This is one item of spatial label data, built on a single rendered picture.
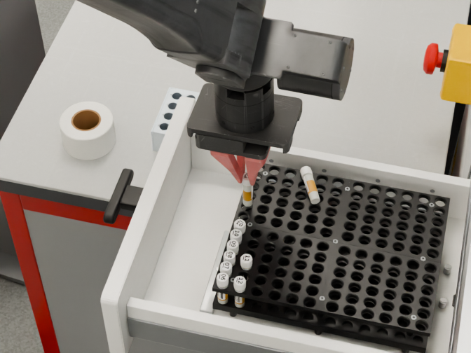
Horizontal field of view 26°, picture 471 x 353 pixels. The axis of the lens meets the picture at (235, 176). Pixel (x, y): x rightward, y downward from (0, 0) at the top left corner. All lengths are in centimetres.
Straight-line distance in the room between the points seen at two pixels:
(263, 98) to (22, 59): 100
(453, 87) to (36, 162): 54
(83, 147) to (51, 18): 142
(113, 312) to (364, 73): 59
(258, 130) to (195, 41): 21
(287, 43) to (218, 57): 9
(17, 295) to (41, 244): 71
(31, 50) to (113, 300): 98
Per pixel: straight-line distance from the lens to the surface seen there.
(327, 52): 88
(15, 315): 214
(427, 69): 131
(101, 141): 133
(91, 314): 158
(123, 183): 112
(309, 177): 112
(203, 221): 117
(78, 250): 144
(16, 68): 189
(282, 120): 99
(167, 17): 75
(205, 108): 100
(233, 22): 84
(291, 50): 89
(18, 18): 185
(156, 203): 108
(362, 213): 111
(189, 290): 112
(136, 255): 104
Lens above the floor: 177
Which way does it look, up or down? 50 degrees down
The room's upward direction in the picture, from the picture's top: straight up
